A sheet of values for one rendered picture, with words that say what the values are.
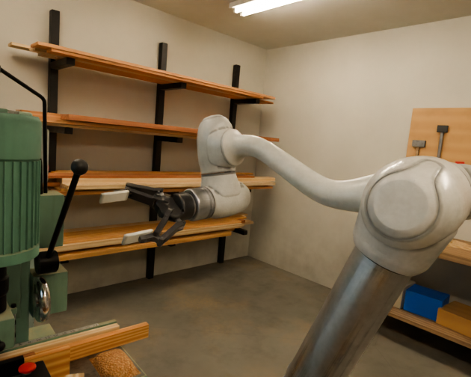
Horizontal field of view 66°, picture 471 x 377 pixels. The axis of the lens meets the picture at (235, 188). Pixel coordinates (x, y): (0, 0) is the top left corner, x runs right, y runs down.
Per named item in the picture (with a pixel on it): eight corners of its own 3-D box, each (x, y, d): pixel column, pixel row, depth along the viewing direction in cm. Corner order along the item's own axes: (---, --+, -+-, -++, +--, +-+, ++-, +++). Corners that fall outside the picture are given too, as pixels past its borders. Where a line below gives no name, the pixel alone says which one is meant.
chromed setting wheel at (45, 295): (39, 332, 93) (40, 286, 92) (28, 313, 103) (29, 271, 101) (51, 329, 95) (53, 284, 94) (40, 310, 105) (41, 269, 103)
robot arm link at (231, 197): (195, 220, 106) (191, 175, 105) (234, 212, 116) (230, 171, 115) (218, 221, 98) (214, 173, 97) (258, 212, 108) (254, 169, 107)
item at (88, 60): (21, 338, 254) (26, -23, 224) (2, 307, 294) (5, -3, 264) (272, 270, 441) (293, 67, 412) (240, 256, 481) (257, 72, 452)
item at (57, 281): (32, 318, 99) (33, 276, 98) (26, 308, 105) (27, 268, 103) (68, 310, 106) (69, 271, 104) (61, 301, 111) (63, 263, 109)
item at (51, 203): (31, 249, 99) (33, 195, 97) (25, 241, 105) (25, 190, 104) (64, 246, 104) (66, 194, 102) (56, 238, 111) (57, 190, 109)
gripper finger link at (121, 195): (129, 191, 90) (128, 189, 91) (102, 194, 86) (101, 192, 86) (126, 200, 92) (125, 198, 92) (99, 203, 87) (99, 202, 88)
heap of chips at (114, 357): (107, 386, 84) (108, 375, 84) (88, 359, 93) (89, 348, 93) (140, 373, 90) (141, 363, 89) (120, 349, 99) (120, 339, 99)
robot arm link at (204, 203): (191, 203, 106) (173, 206, 102) (201, 179, 101) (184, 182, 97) (207, 225, 102) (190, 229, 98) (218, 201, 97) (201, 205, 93)
